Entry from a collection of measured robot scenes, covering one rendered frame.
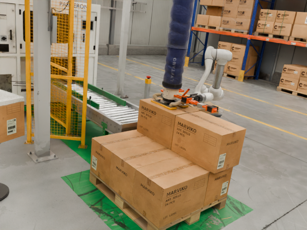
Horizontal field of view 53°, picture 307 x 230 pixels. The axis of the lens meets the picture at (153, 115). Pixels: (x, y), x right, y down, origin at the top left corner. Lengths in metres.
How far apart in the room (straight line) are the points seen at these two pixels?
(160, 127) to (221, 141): 0.82
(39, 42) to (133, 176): 1.88
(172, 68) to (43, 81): 1.55
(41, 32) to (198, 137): 2.11
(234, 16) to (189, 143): 8.95
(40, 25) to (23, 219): 2.06
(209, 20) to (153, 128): 9.29
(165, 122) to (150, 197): 0.91
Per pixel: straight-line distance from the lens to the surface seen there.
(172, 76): 3.41
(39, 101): 3.96
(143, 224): 3.10
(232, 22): 11.76
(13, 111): 3.19
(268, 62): 12.39
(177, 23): 3.34
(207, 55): 3.79
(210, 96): 3.59
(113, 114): 4.28
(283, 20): 10.87
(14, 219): 3.23
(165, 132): 3.39
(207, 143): 3.00
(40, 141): 4.15
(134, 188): 2.99
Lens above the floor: 1.92
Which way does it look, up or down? 18 degrees down
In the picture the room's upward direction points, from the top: 7 degrees clockwise
